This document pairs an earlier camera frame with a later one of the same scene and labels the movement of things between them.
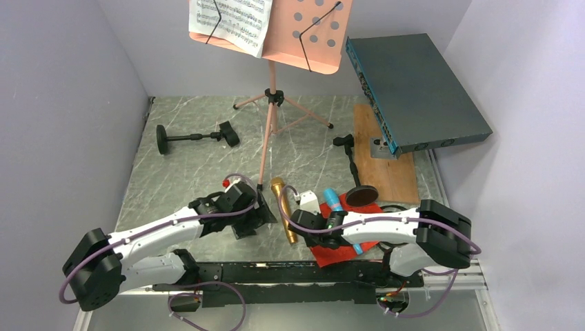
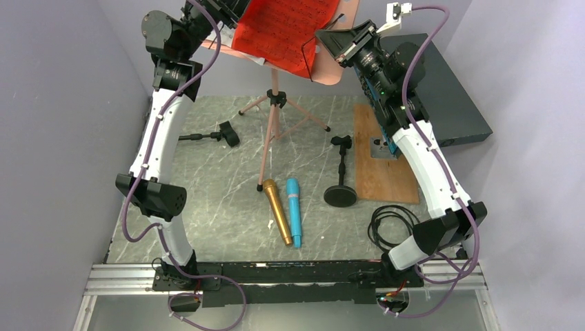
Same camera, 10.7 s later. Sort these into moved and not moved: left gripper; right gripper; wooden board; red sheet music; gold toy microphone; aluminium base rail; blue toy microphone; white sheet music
Moved: blue toy microphone; white sheet music; right gripper; left gripper; red sheet music; gold toy microphone
Not moved: aluminium base rail; wooden board
